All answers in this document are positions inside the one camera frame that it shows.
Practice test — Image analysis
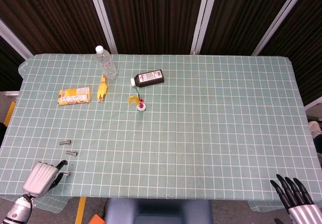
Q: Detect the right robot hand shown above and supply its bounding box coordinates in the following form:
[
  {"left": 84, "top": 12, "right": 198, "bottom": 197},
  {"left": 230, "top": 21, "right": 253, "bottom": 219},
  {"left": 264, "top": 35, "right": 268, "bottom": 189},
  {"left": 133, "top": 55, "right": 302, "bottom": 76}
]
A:
[{"left": 270, "top": 174, "right": 319, "bottom": 224}]

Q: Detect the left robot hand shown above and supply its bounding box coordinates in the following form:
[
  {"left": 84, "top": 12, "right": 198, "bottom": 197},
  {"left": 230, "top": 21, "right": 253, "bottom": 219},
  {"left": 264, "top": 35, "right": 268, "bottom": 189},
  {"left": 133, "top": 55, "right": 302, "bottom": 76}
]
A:
[{"left": 22, "top": 160, "right": 69, "bottom": 198}]

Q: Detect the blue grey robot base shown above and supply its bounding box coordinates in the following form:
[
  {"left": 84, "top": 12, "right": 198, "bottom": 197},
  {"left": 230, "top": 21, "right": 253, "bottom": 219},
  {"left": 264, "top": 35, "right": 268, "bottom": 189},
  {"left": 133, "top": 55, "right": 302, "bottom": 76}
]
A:
[{"left": 104, "top": 198, "right": 213, "bottom": 224}]

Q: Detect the orange box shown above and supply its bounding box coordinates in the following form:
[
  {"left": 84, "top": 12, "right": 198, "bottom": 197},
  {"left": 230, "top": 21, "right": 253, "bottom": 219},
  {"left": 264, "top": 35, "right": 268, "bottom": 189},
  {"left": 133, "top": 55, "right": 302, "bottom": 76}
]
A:
[{"left": 88, "top": 213, "right": 106, "bottom": 224}]

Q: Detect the beige shoe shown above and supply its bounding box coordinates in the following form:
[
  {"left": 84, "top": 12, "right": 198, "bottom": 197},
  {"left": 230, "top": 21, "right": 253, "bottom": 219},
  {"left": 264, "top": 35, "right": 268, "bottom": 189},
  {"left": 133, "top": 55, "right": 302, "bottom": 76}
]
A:
[{"left": 308, "top": 120, "right": 322, "bottom": 138}]

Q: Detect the yellow snack package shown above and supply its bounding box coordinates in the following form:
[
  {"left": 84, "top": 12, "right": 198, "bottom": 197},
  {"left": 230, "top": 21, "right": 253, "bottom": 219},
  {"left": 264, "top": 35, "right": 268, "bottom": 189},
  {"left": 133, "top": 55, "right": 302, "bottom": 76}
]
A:
[{"left": 58, "top": 87, "right": 92, "bottom": 106}]

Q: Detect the yellow rubber chicken toy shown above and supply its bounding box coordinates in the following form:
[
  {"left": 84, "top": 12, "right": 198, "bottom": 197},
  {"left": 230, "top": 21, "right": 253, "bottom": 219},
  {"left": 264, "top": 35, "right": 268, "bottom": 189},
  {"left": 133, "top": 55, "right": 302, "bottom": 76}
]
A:
[{"left": 97, "top": 74, "right": 109, "bottom": 103}]

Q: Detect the small flower toy ornament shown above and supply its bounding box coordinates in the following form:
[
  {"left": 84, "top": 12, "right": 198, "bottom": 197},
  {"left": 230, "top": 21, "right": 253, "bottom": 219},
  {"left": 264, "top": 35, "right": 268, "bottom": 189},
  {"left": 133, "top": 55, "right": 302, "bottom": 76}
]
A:
[{"left": 127, "top": 87, "right": 148, "bottom": 113}]

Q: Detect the green checked tablecloth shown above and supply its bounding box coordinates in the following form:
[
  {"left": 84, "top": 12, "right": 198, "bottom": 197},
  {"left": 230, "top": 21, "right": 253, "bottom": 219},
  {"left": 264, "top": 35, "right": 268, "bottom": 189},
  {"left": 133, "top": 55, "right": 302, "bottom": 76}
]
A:
[{"left": 0, "top": 53, "right": 322, "bottom": 214}]

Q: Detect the clear plastic water bottle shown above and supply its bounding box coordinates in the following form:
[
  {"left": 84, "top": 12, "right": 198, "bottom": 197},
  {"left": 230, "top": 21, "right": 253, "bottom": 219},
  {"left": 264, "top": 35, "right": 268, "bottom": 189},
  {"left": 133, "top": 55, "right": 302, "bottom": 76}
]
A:
[{"left": 95, "top": 45, "right": 118, "bottom": 81}]

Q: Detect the dark brown bottle white cap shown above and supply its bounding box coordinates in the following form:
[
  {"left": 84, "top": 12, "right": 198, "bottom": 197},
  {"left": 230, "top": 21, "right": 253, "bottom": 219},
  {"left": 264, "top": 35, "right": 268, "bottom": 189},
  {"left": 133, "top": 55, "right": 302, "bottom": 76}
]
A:
[{"left": 130, "top": 69, "right": 166, "bottom": 88}]

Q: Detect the dark brown partition panel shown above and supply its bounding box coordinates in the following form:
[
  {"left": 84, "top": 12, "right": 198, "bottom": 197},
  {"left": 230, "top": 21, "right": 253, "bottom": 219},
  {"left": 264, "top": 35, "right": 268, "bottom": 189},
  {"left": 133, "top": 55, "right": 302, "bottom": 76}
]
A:
[
  {"left": 201, "top": 0, "right": 305, "bottom": 56},
  {"left": 97, "top": 0, "right": 207, "bottom": 55},
  {"left": 259, "top": 0, "right": 322, "bottom": 106},
  {"left": 0, "top": 0, "right": 111, "bottom": 56}
]

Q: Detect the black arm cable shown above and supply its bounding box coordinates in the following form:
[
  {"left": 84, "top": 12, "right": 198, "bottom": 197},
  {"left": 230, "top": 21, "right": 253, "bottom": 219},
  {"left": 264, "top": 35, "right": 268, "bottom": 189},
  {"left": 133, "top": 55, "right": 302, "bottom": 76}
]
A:
[{"left": 24, "top": 194, "right": 35, "bottom": 218}]

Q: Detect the white partition post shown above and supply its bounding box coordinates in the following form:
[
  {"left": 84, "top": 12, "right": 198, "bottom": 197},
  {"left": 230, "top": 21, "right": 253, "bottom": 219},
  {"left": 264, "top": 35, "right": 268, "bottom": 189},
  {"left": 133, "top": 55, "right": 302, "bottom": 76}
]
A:
[
  {"left": 190, "top": 0, "right": 213, "bottom": 55},
  {"left": 251, "top": 0, "right": 312, "bottom": 56},
  {"left": 87, "top": 0, "right": 119, "bottom": 55},
  {"left": 0, "top": 19, "right": 33, "bottom": 60}
]

